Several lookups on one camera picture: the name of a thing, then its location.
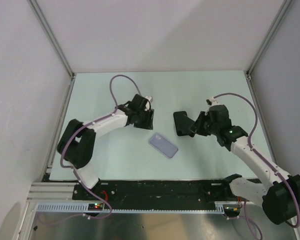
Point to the left aluminium frame post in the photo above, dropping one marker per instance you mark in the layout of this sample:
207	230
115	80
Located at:
39	14

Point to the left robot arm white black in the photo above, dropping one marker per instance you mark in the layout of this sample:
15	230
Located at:
76	145

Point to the right aluminium frame post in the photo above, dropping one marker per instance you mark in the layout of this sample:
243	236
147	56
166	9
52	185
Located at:
269	36

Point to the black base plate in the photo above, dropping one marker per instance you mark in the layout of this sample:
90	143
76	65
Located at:
158	195

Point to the left controller board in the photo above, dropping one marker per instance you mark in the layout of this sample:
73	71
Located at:
95	206

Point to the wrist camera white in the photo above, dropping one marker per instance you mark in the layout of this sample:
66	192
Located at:
148	105
211	102

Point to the black phone case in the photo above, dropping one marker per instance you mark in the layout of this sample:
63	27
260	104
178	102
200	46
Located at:
182	124

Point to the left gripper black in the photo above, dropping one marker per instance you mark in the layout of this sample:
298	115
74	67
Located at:
148	124

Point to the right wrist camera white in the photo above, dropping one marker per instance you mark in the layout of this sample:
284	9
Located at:
211	102

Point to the aluminium frame post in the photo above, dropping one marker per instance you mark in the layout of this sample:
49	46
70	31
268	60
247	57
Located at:
39	14
269	36

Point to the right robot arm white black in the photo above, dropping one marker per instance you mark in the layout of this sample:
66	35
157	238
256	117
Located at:
278	192

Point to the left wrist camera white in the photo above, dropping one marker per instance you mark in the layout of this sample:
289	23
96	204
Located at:
148	105

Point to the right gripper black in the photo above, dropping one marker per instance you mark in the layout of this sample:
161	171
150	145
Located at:
196	127

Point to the right controller board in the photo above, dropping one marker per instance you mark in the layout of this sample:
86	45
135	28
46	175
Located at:
231	211

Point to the white slotted cable duct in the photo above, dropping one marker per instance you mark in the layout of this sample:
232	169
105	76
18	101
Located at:
83	208

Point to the controller board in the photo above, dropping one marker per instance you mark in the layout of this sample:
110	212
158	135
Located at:
231	211
95	206

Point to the lilac phone case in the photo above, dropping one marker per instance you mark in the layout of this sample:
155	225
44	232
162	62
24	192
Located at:
163	145

